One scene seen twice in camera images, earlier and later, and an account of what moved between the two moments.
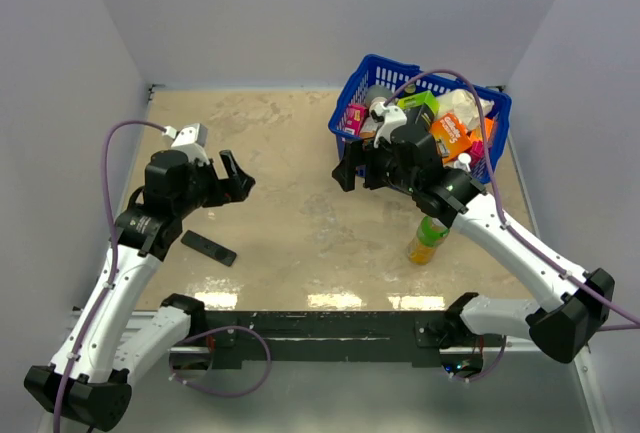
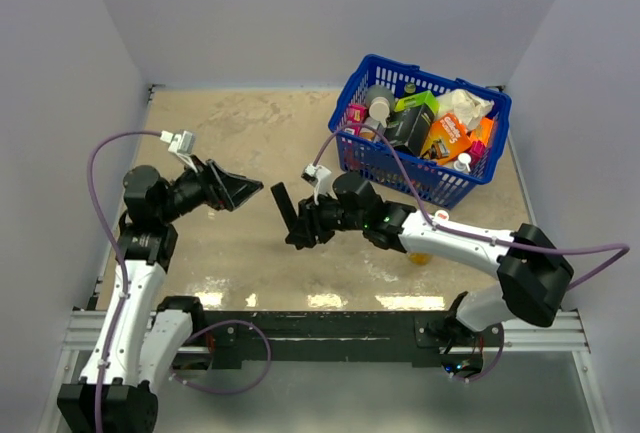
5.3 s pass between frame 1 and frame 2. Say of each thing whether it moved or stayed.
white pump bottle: stayed
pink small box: stayed
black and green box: stayed
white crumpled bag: stayed
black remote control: moved
